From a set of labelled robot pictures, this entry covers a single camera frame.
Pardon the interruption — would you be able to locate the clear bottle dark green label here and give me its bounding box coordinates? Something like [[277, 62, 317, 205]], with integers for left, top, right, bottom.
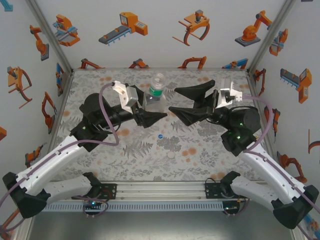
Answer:
[[143, 72, 168, 113]]

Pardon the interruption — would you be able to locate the floral patterned table mat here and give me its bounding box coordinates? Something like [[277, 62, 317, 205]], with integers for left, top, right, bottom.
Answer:
[[48, 68, 275, 182]]

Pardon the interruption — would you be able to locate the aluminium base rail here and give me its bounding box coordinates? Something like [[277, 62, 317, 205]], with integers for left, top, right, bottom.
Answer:
[[49, 180, 257, 201]]

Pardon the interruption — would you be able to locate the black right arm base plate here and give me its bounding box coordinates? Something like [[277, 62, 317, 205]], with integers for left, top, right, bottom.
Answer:
[[204, 181, 226, 200]]

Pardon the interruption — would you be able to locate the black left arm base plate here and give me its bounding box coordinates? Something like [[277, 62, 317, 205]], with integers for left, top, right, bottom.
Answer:
[[71, 183, 118, 200]]

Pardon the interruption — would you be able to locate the aluminium frame post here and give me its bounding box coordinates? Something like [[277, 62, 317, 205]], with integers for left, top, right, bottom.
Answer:
[[246, 0, 298, 75], [24, 0, 75, 76]]

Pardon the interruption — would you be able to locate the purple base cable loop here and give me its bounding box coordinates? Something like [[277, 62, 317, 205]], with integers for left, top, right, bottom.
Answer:
[[82, 196, 110, 219], [223, 197, 251, 218]]

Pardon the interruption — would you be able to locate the slotted grey cable duct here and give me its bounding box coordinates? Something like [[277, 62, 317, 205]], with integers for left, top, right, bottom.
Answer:
[[41, 201, 225, 213]]

